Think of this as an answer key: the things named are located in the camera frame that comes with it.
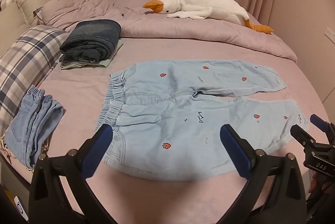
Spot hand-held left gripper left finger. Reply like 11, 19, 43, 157
28, 123, 116, 224

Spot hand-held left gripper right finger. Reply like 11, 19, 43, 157
220, 123, 307, 224

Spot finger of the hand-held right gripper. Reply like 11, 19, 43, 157
310, 114, 335, 137
290, 125, 318, 147

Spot light blue strawberry print pants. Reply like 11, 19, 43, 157
94, 59, 312, 183

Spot person's right hand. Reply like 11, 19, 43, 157
309, 171, 335, 194

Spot bed with pink sheet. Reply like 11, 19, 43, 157
0, 36, 331, 215

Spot folded light blue jeans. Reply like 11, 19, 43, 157
5, 85, 65, 169

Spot folded light green garment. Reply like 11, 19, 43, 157
60, 41, 124, 71

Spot white round device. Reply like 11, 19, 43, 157
14, 195, 29, 222

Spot folded dark denim jeans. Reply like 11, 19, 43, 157
59, 19, 121, 63

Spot blue plaid pillow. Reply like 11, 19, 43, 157
0, 24, 71, 135

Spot pink duvet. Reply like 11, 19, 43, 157
37, 0, 298, 63

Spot white goose plush toy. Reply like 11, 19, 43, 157
143, 0, 275, 35

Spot beige pillow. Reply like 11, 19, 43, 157
16, 0, 57, 27

